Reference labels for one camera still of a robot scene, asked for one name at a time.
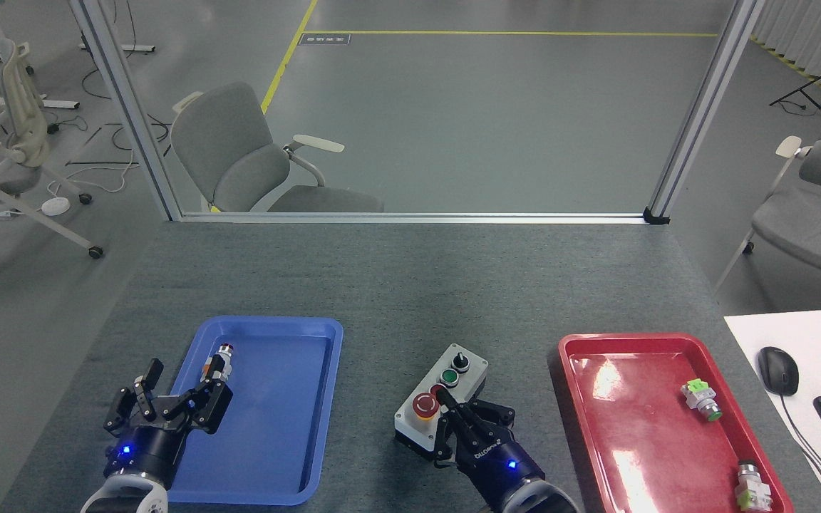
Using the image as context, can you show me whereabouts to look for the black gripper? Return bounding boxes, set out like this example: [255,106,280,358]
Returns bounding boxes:
[430,387,548,509]
[102,358,234,491]

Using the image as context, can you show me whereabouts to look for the grey control box with buttons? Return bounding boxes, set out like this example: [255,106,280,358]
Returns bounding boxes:
[393,343,489,458]

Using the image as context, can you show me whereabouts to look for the blue plastic tray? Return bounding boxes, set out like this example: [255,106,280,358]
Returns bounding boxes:
[165,316,344,507]

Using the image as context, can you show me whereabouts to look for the red plastic tray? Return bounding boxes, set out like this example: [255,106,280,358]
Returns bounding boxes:
[557,333,796,513]

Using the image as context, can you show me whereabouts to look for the silver aluminium crossbar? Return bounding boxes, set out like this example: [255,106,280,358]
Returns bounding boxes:
[168,212,650,224]

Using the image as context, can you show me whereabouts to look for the grey office chair, white armrests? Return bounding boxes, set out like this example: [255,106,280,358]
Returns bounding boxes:
[170,81,385,214]

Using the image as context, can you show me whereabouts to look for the white mesh office chair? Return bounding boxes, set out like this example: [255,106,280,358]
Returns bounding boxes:
[0,39,105,296]

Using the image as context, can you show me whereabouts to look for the black computer mouse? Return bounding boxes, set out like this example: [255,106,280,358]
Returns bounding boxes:
[758,346,800,398]

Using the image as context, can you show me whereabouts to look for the white desk foot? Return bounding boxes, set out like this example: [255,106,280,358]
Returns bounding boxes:
[79,43,156,55]
[0,95,81,110]

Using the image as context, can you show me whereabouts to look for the white slatted panel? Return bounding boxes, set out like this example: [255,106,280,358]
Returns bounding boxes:
[749,0,821,97]

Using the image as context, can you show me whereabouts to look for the red push button switch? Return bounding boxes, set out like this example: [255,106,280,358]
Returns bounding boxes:
[201,343,234,387]

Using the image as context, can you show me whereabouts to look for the green push button switch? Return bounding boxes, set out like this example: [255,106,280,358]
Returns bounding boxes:
[681,378,723,423]

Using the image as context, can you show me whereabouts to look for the silver aluminium post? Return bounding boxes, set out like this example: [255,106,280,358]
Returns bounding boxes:
[647,0,766,218]
[68,0,185,222]

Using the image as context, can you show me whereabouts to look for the black mouse cable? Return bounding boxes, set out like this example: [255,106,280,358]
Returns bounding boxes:
[781,395,821,513]

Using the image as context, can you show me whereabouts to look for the grey chair with white frame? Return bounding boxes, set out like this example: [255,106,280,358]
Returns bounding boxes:
[712,96,821,307]

